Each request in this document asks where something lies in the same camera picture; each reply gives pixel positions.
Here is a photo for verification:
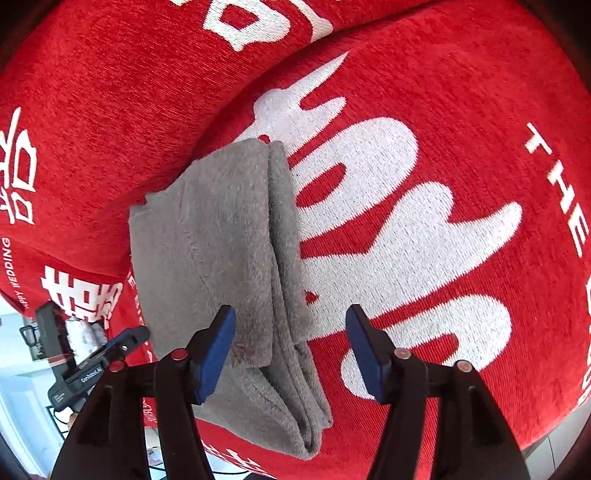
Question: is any red printed blanket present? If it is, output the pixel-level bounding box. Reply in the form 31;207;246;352
0;0;591;480

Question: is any white floral cloth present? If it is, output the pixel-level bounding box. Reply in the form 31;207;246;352
65;318;108;363

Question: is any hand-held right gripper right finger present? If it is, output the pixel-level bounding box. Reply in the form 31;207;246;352
345;304;532;480

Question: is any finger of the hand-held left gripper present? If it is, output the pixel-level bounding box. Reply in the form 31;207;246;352
90;325;151;370

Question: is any grey knit garment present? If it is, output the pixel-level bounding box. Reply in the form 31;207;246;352
128;137;334;460

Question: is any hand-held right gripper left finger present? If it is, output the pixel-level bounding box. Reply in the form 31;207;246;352
50;305;238;480

